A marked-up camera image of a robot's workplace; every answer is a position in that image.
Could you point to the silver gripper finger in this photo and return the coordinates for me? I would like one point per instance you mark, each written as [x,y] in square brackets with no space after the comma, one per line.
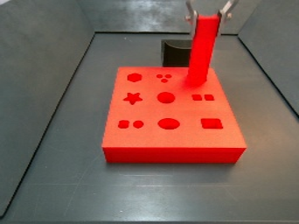
[191,18]
[224,14]

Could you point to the red shape-sorter block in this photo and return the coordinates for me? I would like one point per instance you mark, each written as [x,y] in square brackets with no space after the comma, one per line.
[164,122]

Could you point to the red arch peg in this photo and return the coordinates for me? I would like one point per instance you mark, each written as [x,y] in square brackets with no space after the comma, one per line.
[201,46]

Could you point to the dark grey arch holder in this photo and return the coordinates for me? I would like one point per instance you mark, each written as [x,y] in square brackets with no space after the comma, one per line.
[175,52]

